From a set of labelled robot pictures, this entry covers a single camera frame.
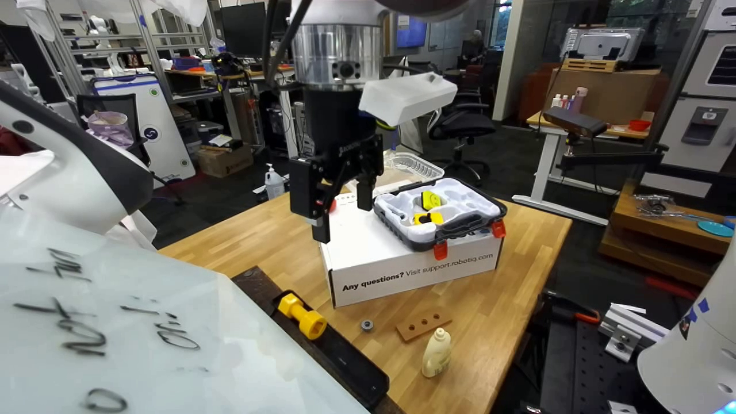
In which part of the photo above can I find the wooden block with holes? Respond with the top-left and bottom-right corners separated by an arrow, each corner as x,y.
396,312 -> 453,344

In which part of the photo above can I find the white spray bottle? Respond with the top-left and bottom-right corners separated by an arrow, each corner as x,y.
266,166 -> 290,198

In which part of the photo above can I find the black perforated metal plate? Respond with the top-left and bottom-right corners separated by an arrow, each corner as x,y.
536,293 -> 662,414

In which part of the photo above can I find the whiteboard with black writing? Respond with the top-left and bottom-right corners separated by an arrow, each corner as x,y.
0,208 -> 366,414

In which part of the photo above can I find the white height adjustable desk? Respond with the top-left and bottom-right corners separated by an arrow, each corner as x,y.
514,109 -> 662,229

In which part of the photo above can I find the small grey metal nut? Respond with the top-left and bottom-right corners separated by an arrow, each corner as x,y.
360,321 -> 376,333

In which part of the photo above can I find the white machine with blue logo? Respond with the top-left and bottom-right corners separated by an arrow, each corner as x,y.
93,75 -> 195,182

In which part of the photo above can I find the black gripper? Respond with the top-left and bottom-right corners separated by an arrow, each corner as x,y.
290,87 -> 385,245

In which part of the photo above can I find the black and white tool case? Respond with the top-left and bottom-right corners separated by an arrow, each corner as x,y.
373,177 -> 507,251

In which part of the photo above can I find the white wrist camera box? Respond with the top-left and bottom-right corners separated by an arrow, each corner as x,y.
360,71 -> 458,128

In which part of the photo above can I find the white Lean Robotics box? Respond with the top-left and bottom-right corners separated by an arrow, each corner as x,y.
321,194 -> 504,308

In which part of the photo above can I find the clear plastic case lid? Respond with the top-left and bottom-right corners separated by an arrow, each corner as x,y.
386,152 -> 445,182

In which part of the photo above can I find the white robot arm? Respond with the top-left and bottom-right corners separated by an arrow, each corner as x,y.
268,0 -> 469,245

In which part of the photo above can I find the yellow dumbbell-shaped object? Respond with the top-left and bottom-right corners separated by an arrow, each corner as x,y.
279,293 -> 328,340

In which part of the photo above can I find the black office chair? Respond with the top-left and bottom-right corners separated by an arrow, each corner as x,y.
427,71 -> 492,192

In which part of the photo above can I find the brown cardboard box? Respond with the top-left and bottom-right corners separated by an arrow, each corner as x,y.
545,70 -> 670,125

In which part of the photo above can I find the purple cloth on chair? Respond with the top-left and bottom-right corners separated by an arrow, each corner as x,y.
87,110 -> 134,151

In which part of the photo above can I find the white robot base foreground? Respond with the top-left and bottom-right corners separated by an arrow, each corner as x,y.
0,83 -> 156,248

